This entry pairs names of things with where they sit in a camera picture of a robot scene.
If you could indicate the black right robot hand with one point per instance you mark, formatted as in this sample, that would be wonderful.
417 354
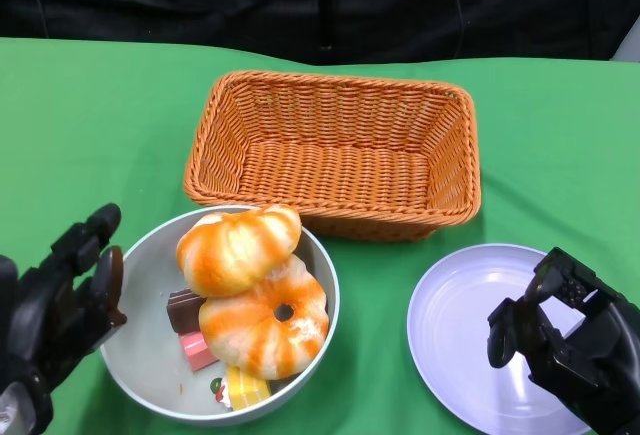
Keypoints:
585 355

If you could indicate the black backdrop curtain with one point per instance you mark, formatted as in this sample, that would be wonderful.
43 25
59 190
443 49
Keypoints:
200 0

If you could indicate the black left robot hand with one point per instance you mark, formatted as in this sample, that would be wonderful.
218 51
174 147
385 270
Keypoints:
45 315

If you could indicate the lavender round plate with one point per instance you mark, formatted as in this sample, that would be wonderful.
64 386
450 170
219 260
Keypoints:
450 305

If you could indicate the grey round bowl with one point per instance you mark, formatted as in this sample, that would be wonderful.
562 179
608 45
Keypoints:
145 305

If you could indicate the yellow cake slice with cherry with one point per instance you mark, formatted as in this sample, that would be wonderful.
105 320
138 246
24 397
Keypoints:
245 387

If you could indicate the orange wicker basket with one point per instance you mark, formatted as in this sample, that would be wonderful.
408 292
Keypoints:
340 175

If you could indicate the brown chocolate cake slice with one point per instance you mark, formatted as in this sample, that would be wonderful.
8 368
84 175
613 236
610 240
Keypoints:
182 310

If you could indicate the green tablecloth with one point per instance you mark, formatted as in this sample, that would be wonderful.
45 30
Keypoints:
100 130

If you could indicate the small pink cake slice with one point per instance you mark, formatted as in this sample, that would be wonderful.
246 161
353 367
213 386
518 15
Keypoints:
197 350

